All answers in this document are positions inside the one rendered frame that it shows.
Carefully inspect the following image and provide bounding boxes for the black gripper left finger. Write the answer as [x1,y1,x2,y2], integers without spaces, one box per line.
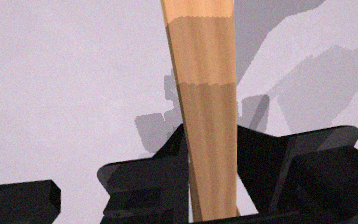
[97,123,189,224]

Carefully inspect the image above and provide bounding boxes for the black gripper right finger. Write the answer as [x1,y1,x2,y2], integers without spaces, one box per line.
[237,125,358,213]

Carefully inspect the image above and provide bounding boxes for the light brown wooden board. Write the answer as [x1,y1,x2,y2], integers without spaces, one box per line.
[160,0,237,221]

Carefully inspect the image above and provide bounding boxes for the wooden post with slot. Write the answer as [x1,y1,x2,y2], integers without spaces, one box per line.
[189,163,241,222]

